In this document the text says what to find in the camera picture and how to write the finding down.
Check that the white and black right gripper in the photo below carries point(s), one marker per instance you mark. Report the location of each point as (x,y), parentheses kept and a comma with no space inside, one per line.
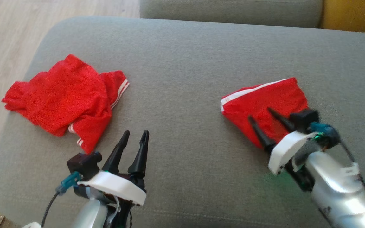
(285,150)

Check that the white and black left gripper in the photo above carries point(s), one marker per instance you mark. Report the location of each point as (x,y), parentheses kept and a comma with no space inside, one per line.
(116,186)

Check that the red shorts with white stripe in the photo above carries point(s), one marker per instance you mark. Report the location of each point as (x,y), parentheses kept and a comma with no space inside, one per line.
(265,101)

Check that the red and white basketball jersey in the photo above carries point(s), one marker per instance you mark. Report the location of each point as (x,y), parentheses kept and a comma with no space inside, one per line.
(65,95)

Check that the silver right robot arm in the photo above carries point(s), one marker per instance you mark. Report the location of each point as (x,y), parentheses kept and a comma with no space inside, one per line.
(337,193)

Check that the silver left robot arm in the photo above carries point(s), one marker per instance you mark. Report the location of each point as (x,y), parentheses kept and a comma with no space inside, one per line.
(89,215)

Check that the grey fabric sofa seat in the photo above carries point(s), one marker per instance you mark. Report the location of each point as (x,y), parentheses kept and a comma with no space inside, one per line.
(185,110)

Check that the grey sofa back cushion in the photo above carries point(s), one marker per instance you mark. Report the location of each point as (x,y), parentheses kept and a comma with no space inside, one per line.
(233,12)

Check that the yellow cushion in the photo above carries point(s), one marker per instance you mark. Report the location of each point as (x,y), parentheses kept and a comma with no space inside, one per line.
(353,14)

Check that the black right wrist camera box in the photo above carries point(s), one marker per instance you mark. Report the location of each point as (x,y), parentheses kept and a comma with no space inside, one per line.
(304,119)

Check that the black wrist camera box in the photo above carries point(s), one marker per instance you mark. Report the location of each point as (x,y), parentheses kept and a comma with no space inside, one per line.
(84,164)
(304,119)

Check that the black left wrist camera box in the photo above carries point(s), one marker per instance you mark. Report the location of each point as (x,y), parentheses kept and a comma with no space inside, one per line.
(84,164)

